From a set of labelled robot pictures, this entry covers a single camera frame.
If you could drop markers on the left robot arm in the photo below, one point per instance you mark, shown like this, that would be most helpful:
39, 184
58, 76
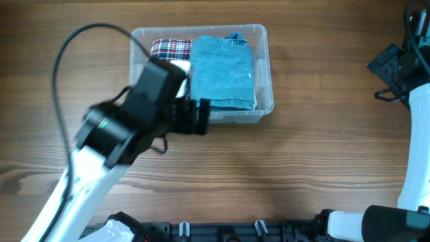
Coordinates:
110, 139

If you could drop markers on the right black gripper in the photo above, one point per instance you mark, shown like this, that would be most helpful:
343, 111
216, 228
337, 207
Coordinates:
383, 64

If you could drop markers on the clear plastic storage bin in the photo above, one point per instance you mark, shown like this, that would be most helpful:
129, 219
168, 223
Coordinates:
256, 35

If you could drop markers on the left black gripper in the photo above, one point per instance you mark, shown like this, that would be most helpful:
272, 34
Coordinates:
189, 123

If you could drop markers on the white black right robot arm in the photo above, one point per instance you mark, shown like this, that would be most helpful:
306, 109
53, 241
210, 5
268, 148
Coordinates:
409, 220

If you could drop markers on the blue denim cloth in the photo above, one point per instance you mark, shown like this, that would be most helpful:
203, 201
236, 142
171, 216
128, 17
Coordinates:
223, 72

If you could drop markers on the cream cloth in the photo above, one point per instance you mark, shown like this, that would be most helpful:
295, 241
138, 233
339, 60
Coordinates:
255, 104

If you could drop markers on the red plaid cloth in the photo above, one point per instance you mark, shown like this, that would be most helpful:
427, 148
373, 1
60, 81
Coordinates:
171, 49

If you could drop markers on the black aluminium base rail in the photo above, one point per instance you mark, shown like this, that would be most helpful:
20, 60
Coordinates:
285, 231

